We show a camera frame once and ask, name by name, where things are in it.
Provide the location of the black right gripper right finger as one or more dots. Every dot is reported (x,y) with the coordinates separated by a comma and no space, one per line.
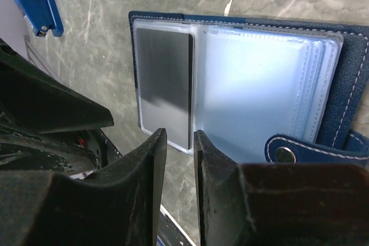
(278,204)

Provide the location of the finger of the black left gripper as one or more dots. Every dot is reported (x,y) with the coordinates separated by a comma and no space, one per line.
(32,99)
(24,150)

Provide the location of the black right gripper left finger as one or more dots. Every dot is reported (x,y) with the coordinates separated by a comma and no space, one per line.
(115,205)

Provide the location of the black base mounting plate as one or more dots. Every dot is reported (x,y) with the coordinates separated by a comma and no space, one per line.
(177,228)

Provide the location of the blue leather card holder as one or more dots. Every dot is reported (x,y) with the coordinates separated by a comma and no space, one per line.
(272,90)

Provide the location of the blue black handled tool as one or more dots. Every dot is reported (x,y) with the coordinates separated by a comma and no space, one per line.
(42,16)

